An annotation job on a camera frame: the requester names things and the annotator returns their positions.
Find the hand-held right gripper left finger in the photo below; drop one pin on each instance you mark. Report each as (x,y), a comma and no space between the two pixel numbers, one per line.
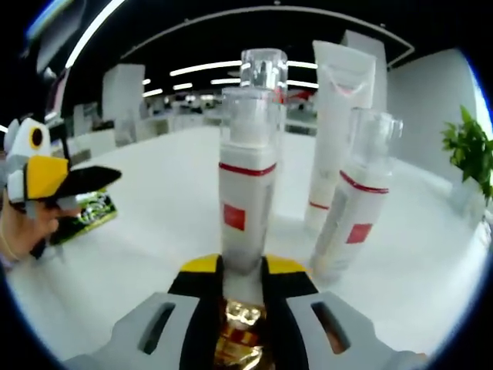
(154,331)

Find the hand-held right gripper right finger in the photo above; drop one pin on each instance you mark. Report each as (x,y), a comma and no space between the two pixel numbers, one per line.
(308,331)

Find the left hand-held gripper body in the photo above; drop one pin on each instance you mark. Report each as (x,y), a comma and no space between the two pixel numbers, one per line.
(23,146)

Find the green skincare sachet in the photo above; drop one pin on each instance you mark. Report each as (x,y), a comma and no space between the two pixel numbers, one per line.
(92,214)

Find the gold skincare sachet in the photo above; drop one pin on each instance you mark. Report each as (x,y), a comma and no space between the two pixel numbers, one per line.
(240,335)

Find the white skincare bottle red label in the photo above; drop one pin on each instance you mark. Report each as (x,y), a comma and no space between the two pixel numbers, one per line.
(354,208)
(246,185)

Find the white skincare tube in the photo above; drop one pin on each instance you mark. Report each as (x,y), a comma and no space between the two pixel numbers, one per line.
(331,154)

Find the person's left hand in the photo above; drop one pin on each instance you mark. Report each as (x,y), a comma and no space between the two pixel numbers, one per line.
(23,229)

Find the long curved ceiling light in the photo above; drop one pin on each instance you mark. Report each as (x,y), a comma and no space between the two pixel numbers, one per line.
(92,31)

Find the ceiling light strip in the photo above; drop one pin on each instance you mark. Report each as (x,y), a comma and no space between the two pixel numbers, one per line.
(204,68)
(225,81)

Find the potted green plant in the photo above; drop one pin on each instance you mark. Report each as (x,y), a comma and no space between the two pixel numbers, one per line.
(471,150)

